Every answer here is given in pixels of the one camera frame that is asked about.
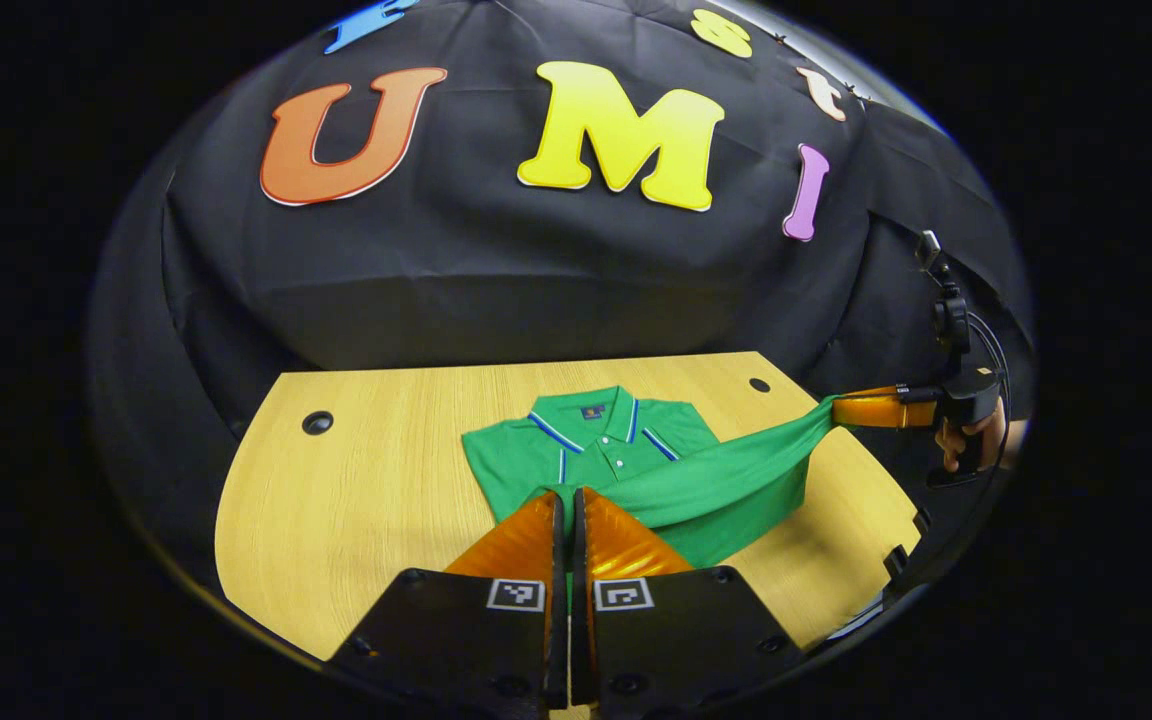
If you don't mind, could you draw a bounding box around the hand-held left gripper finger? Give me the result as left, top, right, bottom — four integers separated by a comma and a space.
571, 486, 809, 720
328, 488, 570, 719

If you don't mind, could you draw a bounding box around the green polo T-shirt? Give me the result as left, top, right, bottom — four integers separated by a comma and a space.
461, 386, 842, 581

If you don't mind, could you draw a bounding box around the black backdrop cloth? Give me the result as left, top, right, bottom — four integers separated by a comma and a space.
86, 0, 1037, 601

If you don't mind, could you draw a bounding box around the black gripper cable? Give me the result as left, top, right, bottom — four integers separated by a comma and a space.
966, 310, 1015, 401

